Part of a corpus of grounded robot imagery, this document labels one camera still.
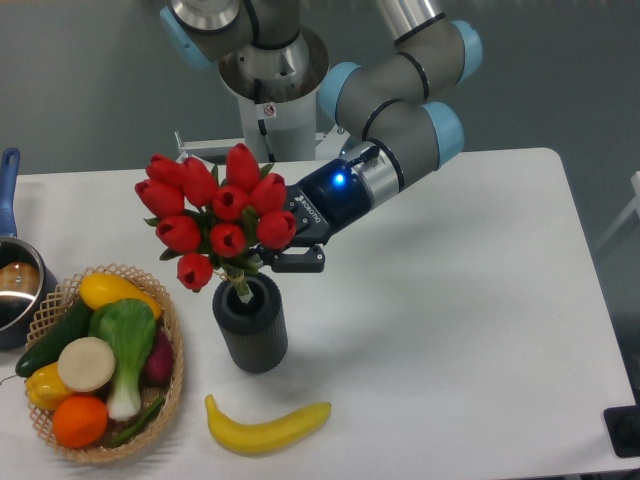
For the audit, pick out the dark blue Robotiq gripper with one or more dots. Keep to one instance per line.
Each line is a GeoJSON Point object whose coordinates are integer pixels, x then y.
{"type": "Point", "coordinates": [323, 203]}

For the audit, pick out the red tulip bouquet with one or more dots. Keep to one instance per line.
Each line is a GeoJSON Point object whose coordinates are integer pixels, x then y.
{"type": "Point", "coordinates": [210, 224]}

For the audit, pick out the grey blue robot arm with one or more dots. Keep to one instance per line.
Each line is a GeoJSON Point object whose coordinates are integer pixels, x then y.
{"type": "Point", "coordinates": [280, 74]}

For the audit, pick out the dark grey ribbed vase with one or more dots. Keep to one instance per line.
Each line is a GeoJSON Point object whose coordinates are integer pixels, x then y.
{"type": "Point", "coordinates": [255, 333]}

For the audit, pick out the purple sweet potato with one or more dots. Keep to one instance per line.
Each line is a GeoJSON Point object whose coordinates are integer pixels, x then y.
{"type": "Point", "coordinates": [158, 367]}

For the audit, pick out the yellow banana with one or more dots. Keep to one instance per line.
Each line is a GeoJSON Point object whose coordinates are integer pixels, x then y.
{"type": "Point", "coordinates": [266, 437]}

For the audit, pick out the green bok choy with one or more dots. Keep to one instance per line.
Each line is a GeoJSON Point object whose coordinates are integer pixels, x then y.
{"type": "Point", "coordinates": [128, 326]}

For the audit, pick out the green bean pod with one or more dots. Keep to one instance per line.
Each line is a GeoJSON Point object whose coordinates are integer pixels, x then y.
{"type": "Point", "coordinates": [139, 425]}

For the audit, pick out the yellow squash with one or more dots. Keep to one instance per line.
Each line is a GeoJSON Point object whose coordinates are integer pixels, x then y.
{"type": "Point", "coordinates": [100, 289]}

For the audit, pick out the woven wicker basket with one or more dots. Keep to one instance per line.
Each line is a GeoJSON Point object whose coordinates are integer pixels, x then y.
{"type": "Point", "coordinates": [164, 396]}

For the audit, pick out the green cucumber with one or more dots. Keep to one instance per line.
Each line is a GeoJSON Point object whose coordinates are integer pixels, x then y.
{"type": "Point", "coordinates": [72, 326]}

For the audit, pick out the beige round disc food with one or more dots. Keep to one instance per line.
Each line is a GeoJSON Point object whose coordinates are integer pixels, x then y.
{"type": "Point", "coordinates": [86, 364]}

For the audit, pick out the orange fruit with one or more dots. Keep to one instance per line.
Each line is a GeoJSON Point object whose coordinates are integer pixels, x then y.
{"type": "Point", "coordinates": [79, 421]}

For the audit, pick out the yellow bell pepper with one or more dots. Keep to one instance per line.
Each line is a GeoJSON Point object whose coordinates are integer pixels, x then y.
{"type": "Point", "coordinates": [45, 388]}

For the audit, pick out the black device at table edge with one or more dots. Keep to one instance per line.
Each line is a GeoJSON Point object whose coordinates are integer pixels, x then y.
{"type": "Point", "coordinates": [623, 428]}

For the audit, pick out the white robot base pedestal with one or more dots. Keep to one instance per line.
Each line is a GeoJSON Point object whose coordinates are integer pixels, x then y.
{"type": "Point", "coordinates": [275, 132]}

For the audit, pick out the blue handled saucepan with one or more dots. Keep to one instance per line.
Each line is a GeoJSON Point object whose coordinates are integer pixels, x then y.
{"type": "Point", "coordinates": [25, 278]}

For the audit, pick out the white frame at right edge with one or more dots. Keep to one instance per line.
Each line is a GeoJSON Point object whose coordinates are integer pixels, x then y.
{"type": "Point", "coordinates": [628, 219]}

